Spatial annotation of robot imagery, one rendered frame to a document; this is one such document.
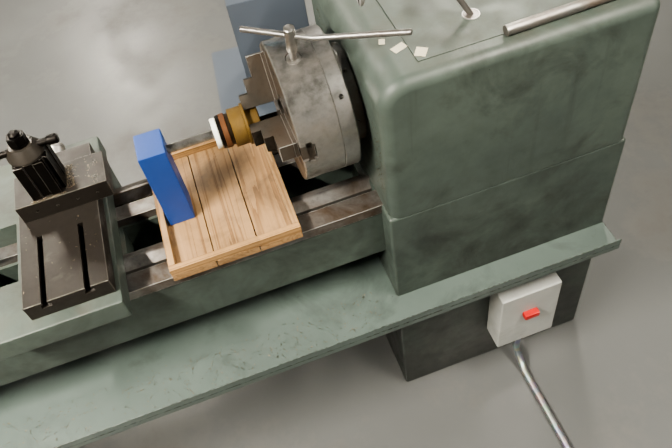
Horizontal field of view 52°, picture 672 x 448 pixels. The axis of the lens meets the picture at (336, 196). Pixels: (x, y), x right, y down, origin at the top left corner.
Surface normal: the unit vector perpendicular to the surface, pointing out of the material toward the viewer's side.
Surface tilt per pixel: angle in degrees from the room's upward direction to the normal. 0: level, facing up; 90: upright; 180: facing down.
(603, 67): 90
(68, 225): 0
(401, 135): 90
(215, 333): 0
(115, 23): 0
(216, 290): 90
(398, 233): 90
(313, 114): 56
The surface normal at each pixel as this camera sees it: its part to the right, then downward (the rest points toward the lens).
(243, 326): -0.12, -0.62
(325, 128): 0.26, 0.44
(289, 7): 0.22, 0.74
